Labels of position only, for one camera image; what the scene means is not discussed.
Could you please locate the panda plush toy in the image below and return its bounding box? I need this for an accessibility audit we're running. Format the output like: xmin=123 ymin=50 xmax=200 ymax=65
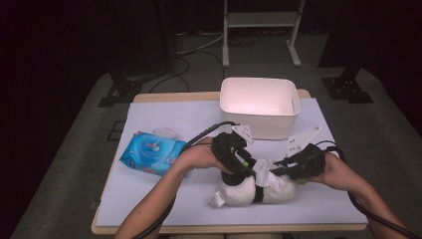
xmin=208 ymin=158 xmax=310 ymax=208

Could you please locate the white floor cable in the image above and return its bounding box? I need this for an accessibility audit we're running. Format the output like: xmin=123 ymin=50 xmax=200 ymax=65
xmin=175 ymin=31 xmax=227 ymax=56

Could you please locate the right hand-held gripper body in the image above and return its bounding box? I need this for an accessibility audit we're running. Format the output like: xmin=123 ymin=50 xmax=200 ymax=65
xmin=285 ymin=125 xmax=327 ymax=181

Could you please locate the blue wet wipes pack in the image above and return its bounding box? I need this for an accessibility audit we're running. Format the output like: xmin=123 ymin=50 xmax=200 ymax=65
xmin=118 ymin=131 xmax=188 ymax=177

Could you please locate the black floor cable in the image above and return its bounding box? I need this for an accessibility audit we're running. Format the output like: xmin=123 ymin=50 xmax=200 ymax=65
xmin=148 ymin=49 xmax=227 ymax=94

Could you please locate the wooden table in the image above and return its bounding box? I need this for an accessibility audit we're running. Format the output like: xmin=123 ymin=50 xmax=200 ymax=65
xmin=91 ymin=89 xmax=367 ymax=235

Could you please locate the left hand-held gripper cable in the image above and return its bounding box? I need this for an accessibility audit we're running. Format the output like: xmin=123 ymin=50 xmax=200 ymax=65
xmin=132 ymin=120 xmax=240 ymax=239

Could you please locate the person's left hand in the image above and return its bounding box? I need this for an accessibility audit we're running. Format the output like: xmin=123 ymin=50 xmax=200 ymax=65
xmin=178 ymin=144 xmax=234 ymax=175

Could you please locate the white wet wipe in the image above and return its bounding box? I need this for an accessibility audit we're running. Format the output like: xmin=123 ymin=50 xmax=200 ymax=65
xmin=253 ymin=158 xmax=290 ymax=193

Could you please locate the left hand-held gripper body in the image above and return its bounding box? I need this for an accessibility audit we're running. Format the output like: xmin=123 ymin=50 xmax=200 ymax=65
xmin=211 ymin=123 xmax=256 ymax=174

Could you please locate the white storage bin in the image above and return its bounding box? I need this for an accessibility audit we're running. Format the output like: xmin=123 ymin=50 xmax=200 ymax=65
xmin=219 ymin=77 xmax=302 ymax=141

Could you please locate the person's right hand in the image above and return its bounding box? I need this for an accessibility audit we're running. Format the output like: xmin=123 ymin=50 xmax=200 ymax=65
xmin=307 ymin=152 xmax=365 ymax=196

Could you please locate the white metal stand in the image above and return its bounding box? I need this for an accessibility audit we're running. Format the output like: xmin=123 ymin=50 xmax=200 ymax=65
xmin=222 ymin=0 xmax=307 ymax=69

